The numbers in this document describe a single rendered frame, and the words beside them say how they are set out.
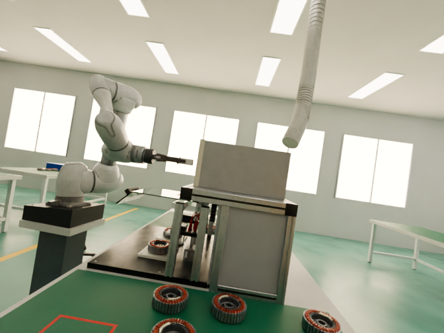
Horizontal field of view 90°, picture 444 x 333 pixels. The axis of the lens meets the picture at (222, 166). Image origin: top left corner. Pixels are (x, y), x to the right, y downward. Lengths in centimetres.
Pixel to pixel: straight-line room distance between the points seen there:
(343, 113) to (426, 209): 313
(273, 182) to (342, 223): 564
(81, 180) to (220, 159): 99
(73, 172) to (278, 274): 130
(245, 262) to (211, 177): 36
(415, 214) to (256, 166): 670
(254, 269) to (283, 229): 18
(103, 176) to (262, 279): 121
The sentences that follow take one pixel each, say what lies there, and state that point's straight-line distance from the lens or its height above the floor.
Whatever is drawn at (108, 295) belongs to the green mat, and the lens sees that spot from 90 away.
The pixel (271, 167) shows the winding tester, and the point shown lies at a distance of 96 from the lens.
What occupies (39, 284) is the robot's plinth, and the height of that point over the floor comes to 37.
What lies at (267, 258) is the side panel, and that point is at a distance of 92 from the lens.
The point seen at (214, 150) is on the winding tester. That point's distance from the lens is 96.
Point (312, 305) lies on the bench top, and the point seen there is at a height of 75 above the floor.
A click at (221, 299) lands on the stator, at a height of 78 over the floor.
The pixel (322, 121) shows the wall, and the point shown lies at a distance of 638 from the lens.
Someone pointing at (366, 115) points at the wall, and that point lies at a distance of 690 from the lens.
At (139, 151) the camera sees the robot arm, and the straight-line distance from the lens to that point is 114.
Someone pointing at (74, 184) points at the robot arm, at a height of 98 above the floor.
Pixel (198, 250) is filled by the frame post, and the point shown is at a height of 88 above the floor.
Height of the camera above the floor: 119
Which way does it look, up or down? 1 degrees up
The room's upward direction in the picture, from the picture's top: 9 degrees clockwise
